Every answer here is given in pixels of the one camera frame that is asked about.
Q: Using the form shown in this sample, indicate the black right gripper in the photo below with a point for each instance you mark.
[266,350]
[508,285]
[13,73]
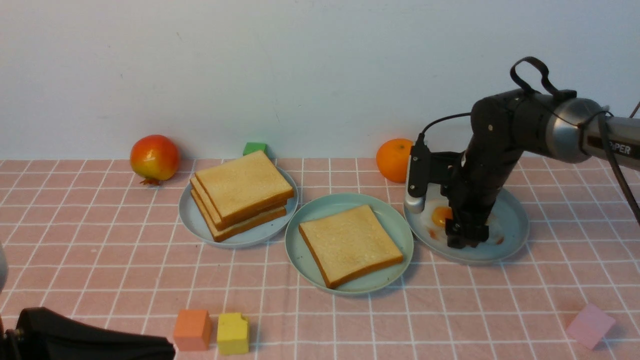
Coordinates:
[476,180]

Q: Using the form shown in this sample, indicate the fried egg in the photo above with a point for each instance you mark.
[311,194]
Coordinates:
[496,235]
[434,216]

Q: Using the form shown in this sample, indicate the toast slice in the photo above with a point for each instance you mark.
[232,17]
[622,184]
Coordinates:
[242,188]
[213,213]
[349,245]
[271,213]

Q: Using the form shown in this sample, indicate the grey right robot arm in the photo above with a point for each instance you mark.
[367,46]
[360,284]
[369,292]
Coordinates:
[505,126]

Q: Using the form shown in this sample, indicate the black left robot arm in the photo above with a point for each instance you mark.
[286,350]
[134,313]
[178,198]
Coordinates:
[43,334]

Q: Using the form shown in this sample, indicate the grey blue egg plate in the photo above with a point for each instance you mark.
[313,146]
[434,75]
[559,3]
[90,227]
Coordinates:
[511,215]

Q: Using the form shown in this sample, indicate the teal centre plate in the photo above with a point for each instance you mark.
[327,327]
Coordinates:
[394,224]

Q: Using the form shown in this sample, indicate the orange fruit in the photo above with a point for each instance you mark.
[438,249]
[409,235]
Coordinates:
[392,159]

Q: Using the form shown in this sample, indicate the pink cube block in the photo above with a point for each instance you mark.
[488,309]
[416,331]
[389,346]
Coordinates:
[590,326]

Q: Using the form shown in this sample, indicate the green cube block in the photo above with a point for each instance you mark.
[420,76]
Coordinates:
[252,147]

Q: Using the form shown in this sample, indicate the yellow notched block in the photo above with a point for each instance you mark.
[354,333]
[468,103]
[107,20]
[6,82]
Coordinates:
[233,334]

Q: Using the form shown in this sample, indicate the light blue bread plate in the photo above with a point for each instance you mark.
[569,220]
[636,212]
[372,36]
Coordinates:
[192,219]

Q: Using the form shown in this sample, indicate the orange cube block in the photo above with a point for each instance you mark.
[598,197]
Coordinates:
[192,330]

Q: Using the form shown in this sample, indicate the red yellow pomegranate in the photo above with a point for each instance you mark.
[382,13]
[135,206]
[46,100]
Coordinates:
[155,159]

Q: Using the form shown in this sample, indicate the pink checked tablecloth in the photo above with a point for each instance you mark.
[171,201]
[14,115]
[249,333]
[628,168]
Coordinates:
[87,240]

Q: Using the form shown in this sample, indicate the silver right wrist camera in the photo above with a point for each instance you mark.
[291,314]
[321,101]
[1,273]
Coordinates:
[424,168]

